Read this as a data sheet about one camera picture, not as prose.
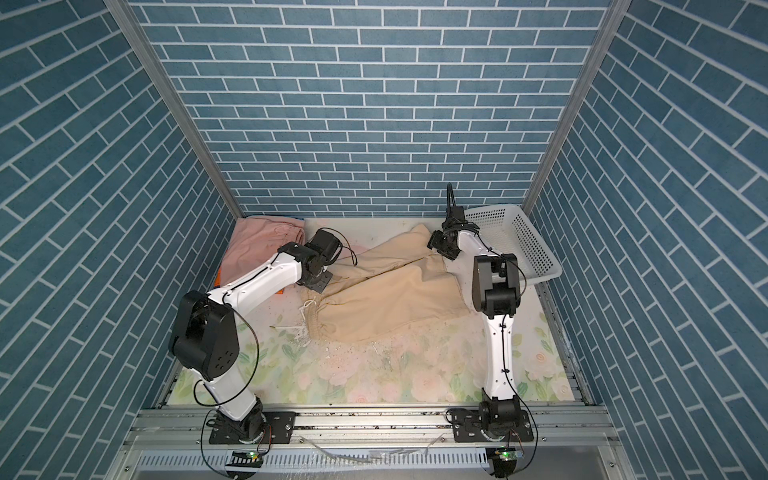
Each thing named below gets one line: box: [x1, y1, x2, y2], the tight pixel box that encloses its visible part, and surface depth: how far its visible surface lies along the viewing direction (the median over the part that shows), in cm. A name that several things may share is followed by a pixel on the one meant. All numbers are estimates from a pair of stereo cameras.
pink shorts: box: [220, 217, 306, 286], surface depth 104 cm
